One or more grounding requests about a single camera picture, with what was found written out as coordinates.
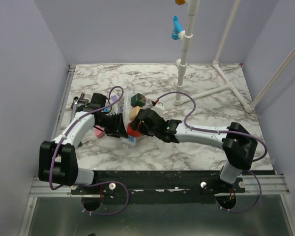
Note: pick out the orange pipe fitting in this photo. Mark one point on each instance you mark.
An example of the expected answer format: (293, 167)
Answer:
(180, 2)

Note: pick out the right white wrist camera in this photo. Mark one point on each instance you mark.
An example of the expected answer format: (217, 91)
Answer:
(159, 108)

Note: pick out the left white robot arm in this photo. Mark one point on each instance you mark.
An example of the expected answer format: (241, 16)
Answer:
(57, 158)

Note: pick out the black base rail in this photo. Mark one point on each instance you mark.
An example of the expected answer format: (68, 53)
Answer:
(157, 187)

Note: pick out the dark metal bar tool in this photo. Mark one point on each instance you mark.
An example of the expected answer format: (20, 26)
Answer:
(82, 99)

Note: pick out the white pvc pipe stand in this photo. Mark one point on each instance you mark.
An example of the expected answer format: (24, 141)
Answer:
(186, 37)

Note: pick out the dark green cube adapter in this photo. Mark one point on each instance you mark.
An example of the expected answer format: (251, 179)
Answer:
(138, 100)

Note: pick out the beige cube plug adapter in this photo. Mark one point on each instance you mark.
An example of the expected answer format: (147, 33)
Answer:
(134, 112)

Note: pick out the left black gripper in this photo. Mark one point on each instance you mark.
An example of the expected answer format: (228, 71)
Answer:
(118, 131)

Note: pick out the silver ratchet wrench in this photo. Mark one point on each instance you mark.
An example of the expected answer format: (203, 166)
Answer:
(74, 107)

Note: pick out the red cube plug adapter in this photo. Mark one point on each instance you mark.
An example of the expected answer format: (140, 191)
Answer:
(132, 132)

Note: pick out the blue pipe fitting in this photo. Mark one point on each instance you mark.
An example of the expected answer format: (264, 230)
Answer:
(177, 28)

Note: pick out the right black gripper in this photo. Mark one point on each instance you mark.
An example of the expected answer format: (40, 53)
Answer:
(134, 124)

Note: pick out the pink triangular socket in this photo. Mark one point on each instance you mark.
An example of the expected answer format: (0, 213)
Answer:
(99, 131)

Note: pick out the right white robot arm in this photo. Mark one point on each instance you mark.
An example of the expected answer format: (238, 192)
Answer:
(236, 142)

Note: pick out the purple power strip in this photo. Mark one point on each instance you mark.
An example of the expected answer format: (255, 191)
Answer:
(115, 101)

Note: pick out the white power strip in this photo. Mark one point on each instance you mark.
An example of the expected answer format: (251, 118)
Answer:
(131, 140)

